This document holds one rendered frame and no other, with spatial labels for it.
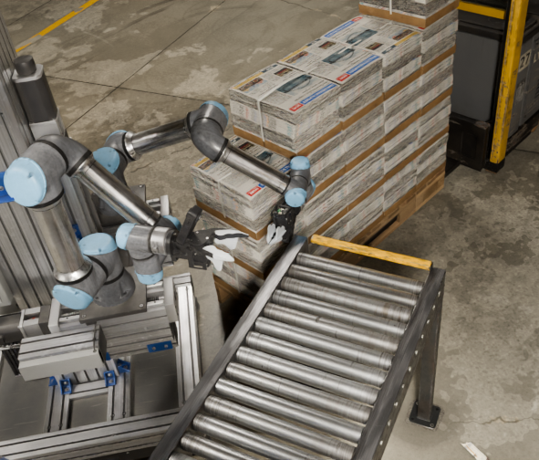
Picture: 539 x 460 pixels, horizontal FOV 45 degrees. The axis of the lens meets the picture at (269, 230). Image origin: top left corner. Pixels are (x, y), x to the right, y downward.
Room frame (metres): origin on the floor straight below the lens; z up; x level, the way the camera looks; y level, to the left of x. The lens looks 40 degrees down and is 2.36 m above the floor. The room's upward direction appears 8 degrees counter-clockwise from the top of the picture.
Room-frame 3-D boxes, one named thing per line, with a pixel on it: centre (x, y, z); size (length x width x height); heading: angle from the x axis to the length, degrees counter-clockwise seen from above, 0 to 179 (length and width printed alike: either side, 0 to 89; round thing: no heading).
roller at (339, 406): (1.16, -0.02, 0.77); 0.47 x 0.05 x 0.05; 59
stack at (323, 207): (2.56, -0.26, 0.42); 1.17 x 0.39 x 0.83; 131
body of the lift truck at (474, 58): (3.57, -1.41, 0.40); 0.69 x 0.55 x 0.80; 41
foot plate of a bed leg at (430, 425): (1.53, -0.53, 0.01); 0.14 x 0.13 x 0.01; 59
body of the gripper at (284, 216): (1.95, -0.07, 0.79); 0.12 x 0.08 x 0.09; 149
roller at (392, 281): (1.60, -0.28, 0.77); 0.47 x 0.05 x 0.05; 59
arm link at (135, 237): (1.41, 0.36, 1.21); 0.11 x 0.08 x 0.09; 68
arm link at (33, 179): (1.51, 0.60, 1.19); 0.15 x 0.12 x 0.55; 158
